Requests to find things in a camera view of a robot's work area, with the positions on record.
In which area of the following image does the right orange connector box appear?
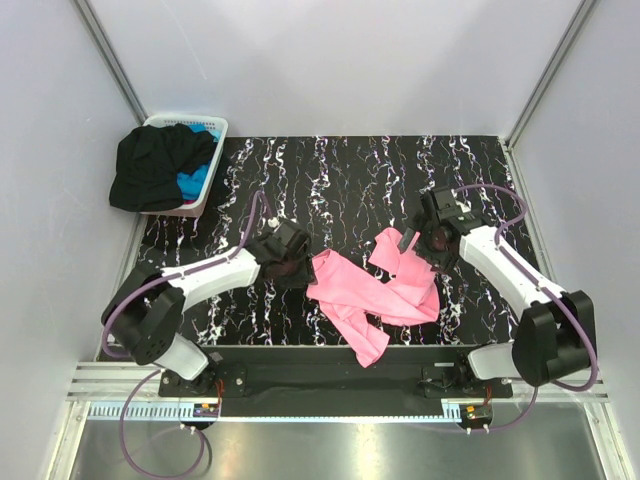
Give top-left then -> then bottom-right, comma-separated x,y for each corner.
462,404 -> 493,420

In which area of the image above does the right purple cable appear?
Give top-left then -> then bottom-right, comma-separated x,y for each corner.
452,182 -> 600,434

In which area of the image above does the white plastic laundry basket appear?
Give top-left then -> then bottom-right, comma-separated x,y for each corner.
143,113 -> 229,218

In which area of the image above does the purple cable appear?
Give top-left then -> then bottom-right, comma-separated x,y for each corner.
452,182 -> 600,434
101,190 -> 274,480

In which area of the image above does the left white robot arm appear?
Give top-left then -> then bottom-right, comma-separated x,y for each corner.
101,219 -> 315,396

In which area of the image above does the pink t shirt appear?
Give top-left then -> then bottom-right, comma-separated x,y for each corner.
307,227 -> 440,368

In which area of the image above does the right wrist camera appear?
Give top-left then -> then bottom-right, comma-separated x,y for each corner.
421,187 -> 469,223

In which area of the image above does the aluminium frame rail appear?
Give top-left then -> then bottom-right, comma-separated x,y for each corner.
67,362 -> 611,426

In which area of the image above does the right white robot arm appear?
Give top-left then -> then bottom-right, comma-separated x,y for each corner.
398,191 -> 598,397

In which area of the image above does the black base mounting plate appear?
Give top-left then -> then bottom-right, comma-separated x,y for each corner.
159,346 -> 513,419

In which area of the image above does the orange connector box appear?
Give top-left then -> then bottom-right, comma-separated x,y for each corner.
462,404 -> 493,420
194,401 -> 221,418

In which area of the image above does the black t shirt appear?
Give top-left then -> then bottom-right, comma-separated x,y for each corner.
109,124 -> 216,212

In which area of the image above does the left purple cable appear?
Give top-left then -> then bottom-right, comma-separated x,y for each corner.
101,190 -> 274,480

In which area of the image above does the blue t shirt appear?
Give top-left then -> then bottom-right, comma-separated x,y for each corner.
177,124 -> 220,204

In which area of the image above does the left orange connector box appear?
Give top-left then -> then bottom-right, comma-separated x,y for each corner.
194,401 -> 221,418

